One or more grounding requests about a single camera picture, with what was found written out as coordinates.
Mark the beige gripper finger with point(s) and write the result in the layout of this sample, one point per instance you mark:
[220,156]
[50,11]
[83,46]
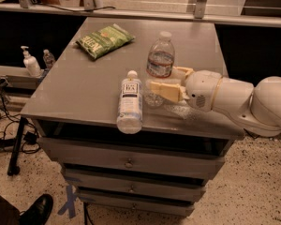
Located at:
[182,72]
[172,92]

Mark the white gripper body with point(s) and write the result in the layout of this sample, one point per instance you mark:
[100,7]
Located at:
[201,88]

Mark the clear water bottle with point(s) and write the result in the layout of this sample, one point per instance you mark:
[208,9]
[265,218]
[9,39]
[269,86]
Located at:
[160,60]

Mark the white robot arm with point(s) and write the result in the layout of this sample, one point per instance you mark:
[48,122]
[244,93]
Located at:
[255,108]

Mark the blue labelled plastic bottle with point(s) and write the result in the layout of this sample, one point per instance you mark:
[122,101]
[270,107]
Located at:
[129,118]

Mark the small clear bottle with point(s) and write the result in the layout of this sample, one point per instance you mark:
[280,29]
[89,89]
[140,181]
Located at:
[48,58]

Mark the white pump dispenser bottle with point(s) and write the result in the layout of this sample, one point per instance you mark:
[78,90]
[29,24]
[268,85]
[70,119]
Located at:
[30,62]

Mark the grey drawer cabinet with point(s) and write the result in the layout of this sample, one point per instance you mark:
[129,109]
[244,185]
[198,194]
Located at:
[78,100]

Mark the top grey drawer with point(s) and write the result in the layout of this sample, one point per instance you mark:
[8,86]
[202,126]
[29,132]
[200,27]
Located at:
[133,158]

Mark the grey drawer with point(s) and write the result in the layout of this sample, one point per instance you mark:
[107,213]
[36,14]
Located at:
[172,207]
[133,185]
[133,158]

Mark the green chip bag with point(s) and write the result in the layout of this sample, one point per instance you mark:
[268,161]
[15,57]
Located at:
[105,40]

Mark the middle grey drawer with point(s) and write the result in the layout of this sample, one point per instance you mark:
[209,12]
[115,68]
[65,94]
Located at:
[133,185]

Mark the bottom grey drawer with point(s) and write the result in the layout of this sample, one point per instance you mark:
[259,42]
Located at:
[172,207]

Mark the blue tape cross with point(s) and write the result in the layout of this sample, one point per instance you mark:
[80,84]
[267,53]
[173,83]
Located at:
[69,206]

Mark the black metal stand leg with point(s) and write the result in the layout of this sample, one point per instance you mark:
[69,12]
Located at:
[13,168]

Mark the black leather shoe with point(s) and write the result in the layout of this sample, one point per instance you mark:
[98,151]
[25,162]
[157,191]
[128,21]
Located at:
[39,212]

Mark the dark trouser leg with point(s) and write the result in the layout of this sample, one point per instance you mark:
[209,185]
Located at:
[9,214]

